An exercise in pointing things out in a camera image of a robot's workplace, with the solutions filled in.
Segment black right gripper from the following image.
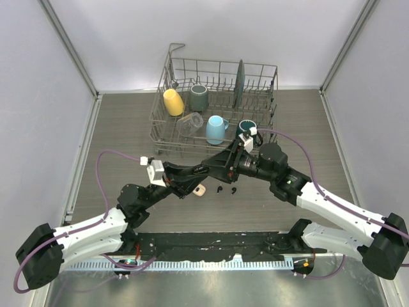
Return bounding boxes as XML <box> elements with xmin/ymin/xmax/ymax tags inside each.
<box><xmin>202</xmin><ymin>138</ymin><xmax>275</xmax><ymax>184</ymax></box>

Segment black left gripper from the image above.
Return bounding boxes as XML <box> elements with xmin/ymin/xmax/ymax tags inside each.
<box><xmin>141</xmin><ymin>161</ymin><xmax>206</xmax><ymax>210</ymax></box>

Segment beige earbud charging case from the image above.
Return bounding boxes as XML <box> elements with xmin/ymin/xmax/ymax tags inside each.
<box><xmin>193</xmin><ymin>184</ymin><xmax>206</xmax><ymax>197</ymax></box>

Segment black earbud charging case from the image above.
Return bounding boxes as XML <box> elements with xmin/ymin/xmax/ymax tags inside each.
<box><xmin>192</xmin><ymin>165</ymin><xmax>209</xmax><ymax>175</ymax></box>

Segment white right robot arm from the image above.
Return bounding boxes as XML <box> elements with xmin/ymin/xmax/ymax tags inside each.
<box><xmin>201</xmin><ymin>141</ymin><xmax>408</xmax><ymax>280</ymax></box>

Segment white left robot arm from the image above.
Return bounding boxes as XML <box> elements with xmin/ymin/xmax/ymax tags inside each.
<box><xmin>13</xmin><ymin>160</ymin><xmax>209</xmax><ymax>294</ymax></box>

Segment light blue mug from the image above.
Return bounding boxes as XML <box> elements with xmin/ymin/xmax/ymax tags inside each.
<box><xmin>206</xmin><ymin>115</ymin><xmax>229</xmax><ymax>145</ymax></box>

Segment dark teal mug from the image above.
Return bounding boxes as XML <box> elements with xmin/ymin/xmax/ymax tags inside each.
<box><xmin>235</xmin><ymin>120</ymin><xmax>263</xmax><ymax>146</ymax></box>

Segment clear glass cup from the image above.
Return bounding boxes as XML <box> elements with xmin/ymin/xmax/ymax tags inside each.
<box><xmin>176</xmin><ymin>112</ymin><xmax>204</xmax><ymax>137</ymax></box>

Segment grey-green mug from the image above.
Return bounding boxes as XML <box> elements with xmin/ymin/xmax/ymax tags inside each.
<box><xmin>189</xmin><ymin>84</ymin><xmax>209</xmax><ymax>112</ymax></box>

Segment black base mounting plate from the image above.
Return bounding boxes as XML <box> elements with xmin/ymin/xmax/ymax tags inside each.
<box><xmin>135</xmin><ymin>232</ymin><xmax>327</xmax><ymax>262</ymax></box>

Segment yellow cup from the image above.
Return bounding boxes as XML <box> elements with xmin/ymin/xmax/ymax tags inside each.
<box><xmin>163</xmin><ymin>89</ymin><xmax>185</xmax><ymax>116</ymax></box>

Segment teal plate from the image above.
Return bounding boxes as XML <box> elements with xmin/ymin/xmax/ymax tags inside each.
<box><xmin>233</xmin><ymin>59</ymin><xmax>245</xmax><ymax>109</ymax></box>

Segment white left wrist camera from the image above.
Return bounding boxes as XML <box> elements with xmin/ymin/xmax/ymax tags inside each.
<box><xmin>140</xmin><ymin>156</ymin><xmax>166</xmax><ymax>187</ymax></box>

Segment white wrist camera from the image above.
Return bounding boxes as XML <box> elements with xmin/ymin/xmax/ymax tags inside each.
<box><xmin>238</xmin><ymin>127</ymin><xmax>258</xmax><ymax>154</ymax></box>
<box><xmin>140</xmin><ymin>156</ymin><xmax>166</xmax><ymax>187</ymax></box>

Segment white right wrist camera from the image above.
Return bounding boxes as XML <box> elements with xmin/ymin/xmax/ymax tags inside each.
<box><xmin>238</xmin><ymin>127</ymin><xmax>258</xmax><ymax>154</ymax></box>

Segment grey wire dish rack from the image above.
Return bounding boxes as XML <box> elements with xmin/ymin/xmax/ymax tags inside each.
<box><xmin>150</xmin><ymin>43</ymin><xmax>279</xmax><ymax>157</ymax></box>

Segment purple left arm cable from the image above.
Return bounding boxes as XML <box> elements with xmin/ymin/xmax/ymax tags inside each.
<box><xmin>12</xmin><ymin>149</ymin><xmax>159</xmax><ymax>294</ymax></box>

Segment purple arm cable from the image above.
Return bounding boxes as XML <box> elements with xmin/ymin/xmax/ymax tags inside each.
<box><xmin>257</xmin><ymin>127</ymin><xmax>409</xmax><ymax>279</ymax></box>
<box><xmin>12</xmin><ymin>149</ymin><xmax>159</xmax><ymax>294</ymax></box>

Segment aluminium slotted rail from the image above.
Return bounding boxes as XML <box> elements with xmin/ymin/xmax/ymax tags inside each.
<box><xmin>68</xmin><ymin>258</ymin><xmax>294</xmax><ymax>272</ymax></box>

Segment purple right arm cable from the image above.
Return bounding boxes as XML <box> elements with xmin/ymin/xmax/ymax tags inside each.
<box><xmin>257</xmin><ymin>127</ymin><xmax>409</xmax><ymax>279</ymax></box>

